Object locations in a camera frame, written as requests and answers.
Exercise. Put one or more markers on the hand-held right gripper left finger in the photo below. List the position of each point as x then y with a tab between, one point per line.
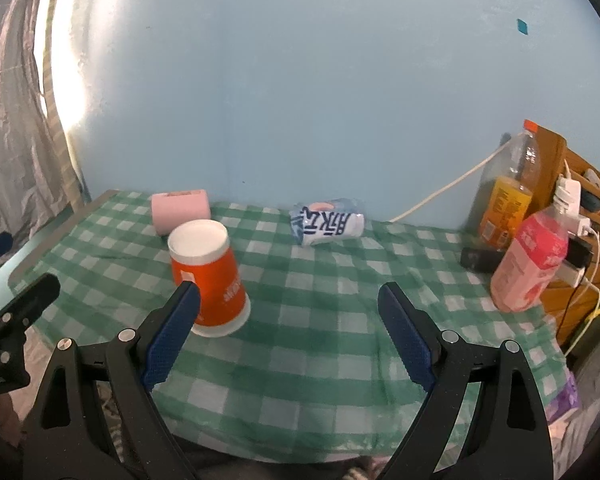
171	332

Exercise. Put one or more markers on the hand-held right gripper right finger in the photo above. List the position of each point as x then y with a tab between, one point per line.
410	341

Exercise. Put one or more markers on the orange paper cup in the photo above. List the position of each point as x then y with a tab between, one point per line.
210	280

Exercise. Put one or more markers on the green checkered tablecloth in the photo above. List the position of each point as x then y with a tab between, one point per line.
310	320

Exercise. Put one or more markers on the small black device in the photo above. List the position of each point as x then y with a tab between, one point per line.
477	259

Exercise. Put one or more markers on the pink rectangular box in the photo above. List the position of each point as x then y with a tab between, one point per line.
180	209

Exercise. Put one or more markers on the grey curtain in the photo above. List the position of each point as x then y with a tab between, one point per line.
15	125

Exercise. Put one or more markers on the pink drink bottle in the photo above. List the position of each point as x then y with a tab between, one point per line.
527	265

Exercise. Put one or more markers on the blue and white tissue packet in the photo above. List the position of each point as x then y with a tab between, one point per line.
325	224

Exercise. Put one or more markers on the orange-capped bottle with yellow label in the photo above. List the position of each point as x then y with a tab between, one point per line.
507	205

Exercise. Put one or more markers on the black plug adapter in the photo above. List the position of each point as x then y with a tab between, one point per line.
580	252

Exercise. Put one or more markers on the white power strip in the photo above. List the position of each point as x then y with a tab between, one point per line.
577	227

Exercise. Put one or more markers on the white plug adapter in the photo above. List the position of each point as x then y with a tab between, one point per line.
568	192

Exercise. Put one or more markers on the wooden shelf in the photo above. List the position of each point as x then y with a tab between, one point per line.
555	160

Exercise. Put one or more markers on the blue tape piece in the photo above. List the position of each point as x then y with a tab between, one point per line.
523	26

